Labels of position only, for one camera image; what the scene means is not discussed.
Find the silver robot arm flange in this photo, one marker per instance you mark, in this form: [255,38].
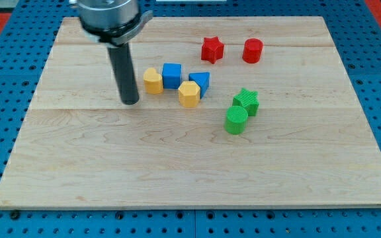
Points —
[111,22]

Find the yellow hexagon block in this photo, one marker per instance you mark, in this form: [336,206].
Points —
[189,94]

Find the blue triangle block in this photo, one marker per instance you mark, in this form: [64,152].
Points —
[202,79]

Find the green cylinder block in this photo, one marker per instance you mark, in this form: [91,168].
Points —
[236,120]

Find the blue cube block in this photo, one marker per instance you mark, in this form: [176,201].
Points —
[171,74]

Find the light wooden board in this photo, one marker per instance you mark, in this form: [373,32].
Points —
[309,146]

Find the yellow heart block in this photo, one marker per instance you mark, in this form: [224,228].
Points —
[153,81]

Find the green star block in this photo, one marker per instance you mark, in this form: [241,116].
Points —
[248,100]

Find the red star block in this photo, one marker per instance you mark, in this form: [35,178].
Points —
[212,50]

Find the red cylinder block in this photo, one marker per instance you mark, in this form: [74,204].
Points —
[252,51]

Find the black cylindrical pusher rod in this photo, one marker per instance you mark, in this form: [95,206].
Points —
[123,69]

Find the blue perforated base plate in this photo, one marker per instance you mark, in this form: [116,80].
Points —
[25,44]

